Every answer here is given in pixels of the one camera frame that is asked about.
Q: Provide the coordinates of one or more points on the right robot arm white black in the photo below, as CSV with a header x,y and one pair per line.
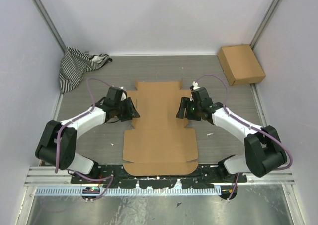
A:
x,y
263,150

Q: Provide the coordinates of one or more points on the brown cardboard box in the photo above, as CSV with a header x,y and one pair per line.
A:
x,y
240,65
159,143

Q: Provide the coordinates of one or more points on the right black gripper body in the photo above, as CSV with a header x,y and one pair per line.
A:
x,y
193,111

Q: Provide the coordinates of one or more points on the right aluminium frame post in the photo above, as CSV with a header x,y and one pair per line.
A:
x,y
264,23

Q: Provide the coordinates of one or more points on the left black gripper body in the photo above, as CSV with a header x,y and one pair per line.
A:
x,y
123,108

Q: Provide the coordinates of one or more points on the striped black white cloth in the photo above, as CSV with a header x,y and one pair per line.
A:
x,y
75,64

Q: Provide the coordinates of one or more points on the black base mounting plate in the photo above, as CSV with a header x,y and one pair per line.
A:
x,y
204,176

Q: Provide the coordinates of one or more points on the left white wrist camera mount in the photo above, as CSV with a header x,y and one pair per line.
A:
x,y
124,94

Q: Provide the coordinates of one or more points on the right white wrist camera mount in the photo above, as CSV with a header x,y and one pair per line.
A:
x,y
194,86

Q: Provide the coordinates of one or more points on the left aluminium frame post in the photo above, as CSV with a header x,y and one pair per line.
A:
x,y
48,21

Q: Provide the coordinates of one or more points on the white slotted cable duct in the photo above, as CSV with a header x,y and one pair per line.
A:
x,y
94,191

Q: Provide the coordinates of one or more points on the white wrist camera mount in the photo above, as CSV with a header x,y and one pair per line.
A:
x,y
194,86
124,94

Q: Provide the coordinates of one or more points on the folded brown cardboard box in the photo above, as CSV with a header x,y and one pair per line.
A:
x,y
240,65

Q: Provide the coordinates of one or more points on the aluminium frame post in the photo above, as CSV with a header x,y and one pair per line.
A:
x,y
264,23
48,21

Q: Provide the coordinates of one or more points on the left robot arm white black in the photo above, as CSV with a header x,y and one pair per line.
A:
x,y
57,145

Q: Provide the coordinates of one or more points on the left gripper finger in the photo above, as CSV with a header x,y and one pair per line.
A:
x,y
132,110
120,118

